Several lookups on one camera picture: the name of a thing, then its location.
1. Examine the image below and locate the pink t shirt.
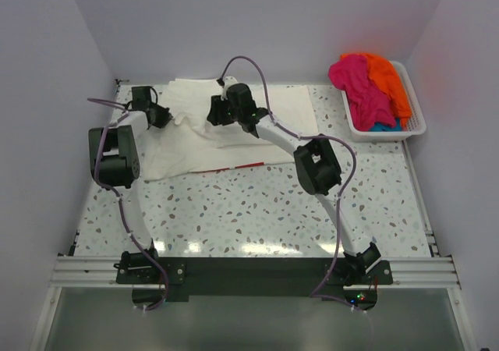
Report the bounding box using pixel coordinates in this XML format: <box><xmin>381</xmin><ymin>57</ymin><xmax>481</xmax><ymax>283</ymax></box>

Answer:
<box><xmin>328</xmin><ymin>55</ymin><xmax>397</xmax><ymax>132</ymax></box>

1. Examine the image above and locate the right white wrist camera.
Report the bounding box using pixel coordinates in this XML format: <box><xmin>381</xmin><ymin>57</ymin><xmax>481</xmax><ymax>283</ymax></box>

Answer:
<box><xmin>217</xmin><ymin>76</ymin><xmax>239</xmax><ymax>99</ymax></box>

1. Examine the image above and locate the blue t shirt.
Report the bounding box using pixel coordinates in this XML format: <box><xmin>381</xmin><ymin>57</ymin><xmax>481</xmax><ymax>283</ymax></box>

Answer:
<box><xmin>370</xmin><ymin>119</ymin><xmax>403</xmax><ymax>133</ymax></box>

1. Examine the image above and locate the aluminium rail frame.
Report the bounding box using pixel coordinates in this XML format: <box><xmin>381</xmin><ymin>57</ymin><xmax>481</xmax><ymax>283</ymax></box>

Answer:
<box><xmin>31</xmin><ymin>143</ymin><xmax>475</xmax><ymax>350</ymax></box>

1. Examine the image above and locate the white t shirt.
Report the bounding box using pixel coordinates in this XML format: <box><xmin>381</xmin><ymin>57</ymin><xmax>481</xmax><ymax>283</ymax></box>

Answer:
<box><xmin>141</xmin><ymin>79</ymin><xmax>318</xmax><ymax>180</ymax></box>

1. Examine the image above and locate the orange t shirt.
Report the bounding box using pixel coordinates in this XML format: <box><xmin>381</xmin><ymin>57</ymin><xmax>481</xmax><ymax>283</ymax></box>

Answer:
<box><xmin>340</xmin><ymin>54</ymin><xmax>412</xmax><ymax>128</ymax></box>

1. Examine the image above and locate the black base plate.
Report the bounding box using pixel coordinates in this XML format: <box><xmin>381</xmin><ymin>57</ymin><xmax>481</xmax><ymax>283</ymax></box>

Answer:
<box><xmin>114</xmin><ymin>253</ymin><xmax>394</xmax><ymax>310</ymax></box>

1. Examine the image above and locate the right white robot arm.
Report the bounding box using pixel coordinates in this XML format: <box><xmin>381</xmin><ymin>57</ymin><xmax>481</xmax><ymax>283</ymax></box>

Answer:
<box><xmin>207</xmin><ymin>79</ymin><xmax>381</xmax><ymax>285</ymax></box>

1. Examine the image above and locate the white plastic basket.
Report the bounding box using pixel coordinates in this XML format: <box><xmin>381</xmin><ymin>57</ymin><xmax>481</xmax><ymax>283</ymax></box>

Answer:
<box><xmin>341</xmin><ymin>60</ymin><xmax>426</xmax><ymax>142</ymax></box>

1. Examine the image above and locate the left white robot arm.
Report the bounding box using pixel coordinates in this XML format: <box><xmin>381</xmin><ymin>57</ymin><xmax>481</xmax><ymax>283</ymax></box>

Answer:
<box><xmin>88</xmin><ymin>86</ymin><xmax>172</xmax><ymax>282</ymax></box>

